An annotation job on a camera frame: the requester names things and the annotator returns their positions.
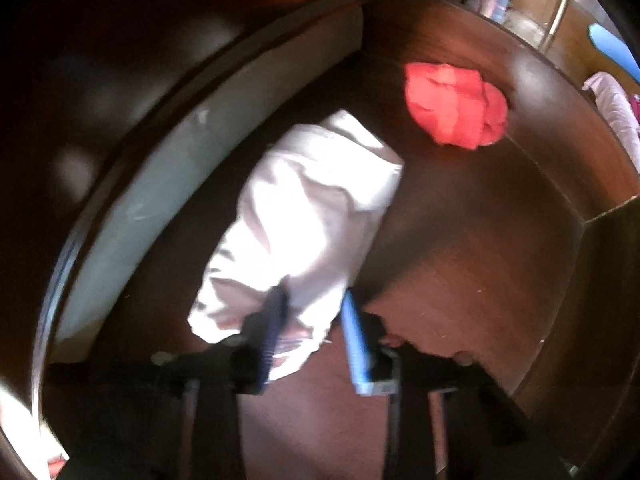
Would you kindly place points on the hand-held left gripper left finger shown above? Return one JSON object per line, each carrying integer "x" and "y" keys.
{"x": 272, "y": 331}

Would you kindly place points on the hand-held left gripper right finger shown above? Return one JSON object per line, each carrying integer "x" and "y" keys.
{"x": 357, "y": 351}

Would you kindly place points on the white underwear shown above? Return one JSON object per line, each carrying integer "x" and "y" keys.
{"x": 300, "y": 210}

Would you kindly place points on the coral underwear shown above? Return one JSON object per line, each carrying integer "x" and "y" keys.
{"x": 450, "y": 105}

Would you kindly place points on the light pink cloth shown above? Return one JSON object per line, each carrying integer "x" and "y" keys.
{"x": 617, "y": 105}

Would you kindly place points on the metal pole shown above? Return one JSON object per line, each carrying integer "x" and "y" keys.
{"x": 559, "y": 12}

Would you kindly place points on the blue padded board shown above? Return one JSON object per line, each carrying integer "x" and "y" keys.
{"x": 612, "y": 47}

